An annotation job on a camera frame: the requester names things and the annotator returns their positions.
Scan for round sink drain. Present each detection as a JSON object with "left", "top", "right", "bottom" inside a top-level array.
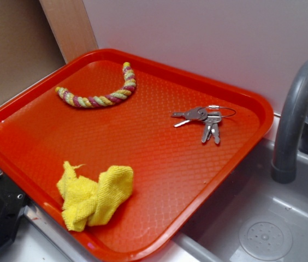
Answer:
[{"left": 239, "top": 216, "right": 293, "bottom": 261}]

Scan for multicolour twisted rope toy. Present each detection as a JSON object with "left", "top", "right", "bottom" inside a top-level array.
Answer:
[{"left": 55, "top": 62, "right": 137, "bottom": 109}]

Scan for red plastic tray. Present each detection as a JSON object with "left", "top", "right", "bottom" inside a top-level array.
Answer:
[{"left": 0, "top": 49, "right": 273, "bottom": 261}]

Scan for grey curved faucet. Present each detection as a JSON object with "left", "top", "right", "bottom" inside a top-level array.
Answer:
[{"left": 271, "top": 60, "right": 308, "bottom": 183}]

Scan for wooden board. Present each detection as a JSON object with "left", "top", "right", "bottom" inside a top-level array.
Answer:
[{"left": 39, "top": 0, "right": 98, "bottom": 63}]

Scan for yellow crumpled cloth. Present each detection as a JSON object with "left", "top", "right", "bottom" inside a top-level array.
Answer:
[{"left": 56, "top": 161, "right": 134, "bottom": 232}]

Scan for grey plastic sink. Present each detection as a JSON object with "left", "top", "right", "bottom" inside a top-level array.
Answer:
[{"left": 174, "top": 139, "right": 308, "bottom": 261}]

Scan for silver keys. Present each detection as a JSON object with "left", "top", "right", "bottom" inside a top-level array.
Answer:
[{"left": 171, "top": 105, "right": 236, "bottom": 145}]

